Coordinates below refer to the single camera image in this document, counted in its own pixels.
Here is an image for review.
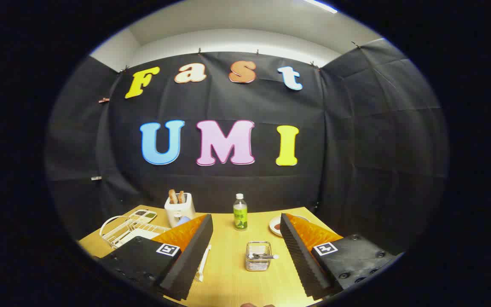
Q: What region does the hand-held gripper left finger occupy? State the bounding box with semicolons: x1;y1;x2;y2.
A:
98;214;214;301

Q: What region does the black backdrop cloth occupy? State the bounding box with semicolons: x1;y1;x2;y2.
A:
45;38;448;256

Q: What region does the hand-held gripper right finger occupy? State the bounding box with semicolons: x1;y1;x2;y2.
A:
280;213;399;300

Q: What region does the white toaster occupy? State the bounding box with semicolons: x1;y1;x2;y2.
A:
164;193;196;228

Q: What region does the white dish with meat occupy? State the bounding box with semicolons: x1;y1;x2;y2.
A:
269;214;310;237

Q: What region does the green label drink bottle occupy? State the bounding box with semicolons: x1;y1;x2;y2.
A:
233;193;248;231

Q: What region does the white ribbed drip tray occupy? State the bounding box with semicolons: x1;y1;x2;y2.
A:
118;228;162;246

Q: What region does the metal wire basket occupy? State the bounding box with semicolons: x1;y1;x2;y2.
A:
245;241;272;272

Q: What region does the divided white grain tray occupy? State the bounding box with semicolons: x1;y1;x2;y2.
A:
130;209;157;224

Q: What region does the white wire dish rack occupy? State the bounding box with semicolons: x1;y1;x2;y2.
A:
99;215;211;283

